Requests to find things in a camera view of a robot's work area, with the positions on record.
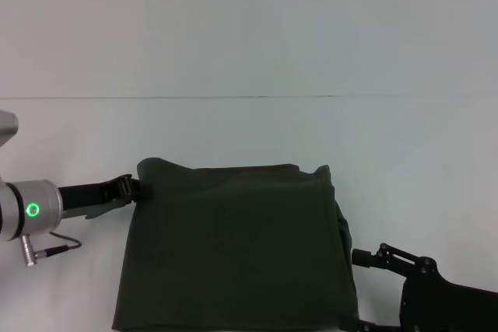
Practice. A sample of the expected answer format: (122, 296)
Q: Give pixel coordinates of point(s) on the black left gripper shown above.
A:
(89, 196)

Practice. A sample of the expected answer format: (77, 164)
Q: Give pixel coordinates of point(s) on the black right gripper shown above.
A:
(447, 305)

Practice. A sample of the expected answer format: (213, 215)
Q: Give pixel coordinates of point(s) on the dark green shirt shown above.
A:
(233, 246)

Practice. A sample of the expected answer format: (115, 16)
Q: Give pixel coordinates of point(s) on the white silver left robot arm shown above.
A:
(31, 207)

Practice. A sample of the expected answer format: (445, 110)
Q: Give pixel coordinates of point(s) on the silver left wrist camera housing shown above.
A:
(7, 126)

